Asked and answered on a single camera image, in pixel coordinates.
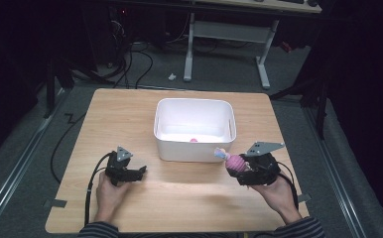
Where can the white plastic bin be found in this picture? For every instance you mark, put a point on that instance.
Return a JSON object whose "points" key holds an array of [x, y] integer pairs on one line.
{"points": [[194, 125]]}

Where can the metal floor rail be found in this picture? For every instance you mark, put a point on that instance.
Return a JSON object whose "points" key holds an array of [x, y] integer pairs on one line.
{"points": [[21, 155], [335, 172]]}

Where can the black metal stand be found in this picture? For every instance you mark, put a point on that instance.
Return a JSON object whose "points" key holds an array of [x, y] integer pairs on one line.
{"points": [[312, 95], [52, 86]]}

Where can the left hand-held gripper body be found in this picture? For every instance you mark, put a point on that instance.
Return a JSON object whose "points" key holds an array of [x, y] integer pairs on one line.
{"points": [[118, 167]]}

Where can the pink bone toy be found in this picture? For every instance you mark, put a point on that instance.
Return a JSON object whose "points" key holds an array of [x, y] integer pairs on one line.
{"points": [[193, 140]]}

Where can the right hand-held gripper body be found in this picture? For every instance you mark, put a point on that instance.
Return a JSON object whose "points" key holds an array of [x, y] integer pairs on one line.
{"points": [[262, 168]]}

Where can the person's right hand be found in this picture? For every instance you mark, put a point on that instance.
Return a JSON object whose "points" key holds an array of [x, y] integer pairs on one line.
{"points": [[279, 198]]}

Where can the black computer tower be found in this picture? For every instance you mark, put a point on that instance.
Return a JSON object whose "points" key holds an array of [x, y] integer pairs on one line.
{"points": [[115, 33]]}

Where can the white paper scrap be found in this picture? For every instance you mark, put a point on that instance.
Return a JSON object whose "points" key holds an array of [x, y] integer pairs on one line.
{"points": [[172, 77]]}

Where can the grey tape strip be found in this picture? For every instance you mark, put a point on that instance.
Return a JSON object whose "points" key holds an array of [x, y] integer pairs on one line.
{"points": [[304, 198], [55, 203]]}

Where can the white frame desk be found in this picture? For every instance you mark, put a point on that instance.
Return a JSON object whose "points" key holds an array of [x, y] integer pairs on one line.
{"points": [[229, 33]]}

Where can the person's left hand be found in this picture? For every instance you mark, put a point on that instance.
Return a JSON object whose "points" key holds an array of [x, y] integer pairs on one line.
{"points": [[108, 198]]}

